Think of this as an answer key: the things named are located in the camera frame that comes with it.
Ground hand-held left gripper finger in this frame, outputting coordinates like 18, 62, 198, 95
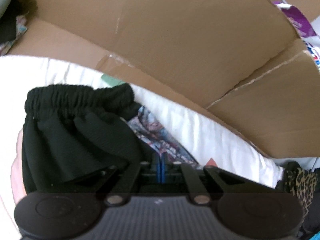
72, 152, 160, 205
161, 152, 253, 204

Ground black shorts with patterned lining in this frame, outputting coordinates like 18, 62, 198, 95
22, 83, 203, 197

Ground cream bear print blanket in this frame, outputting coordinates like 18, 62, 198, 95
0, 55, 284, 233

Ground leopard print garment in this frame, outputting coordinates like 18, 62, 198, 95
284, 165, 319, 214

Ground flat brown cardboard sheet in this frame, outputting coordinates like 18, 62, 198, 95
5, 0, 320, 159

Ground teal cartoon print cloth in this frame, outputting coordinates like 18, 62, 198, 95
302, 231, 320, 240

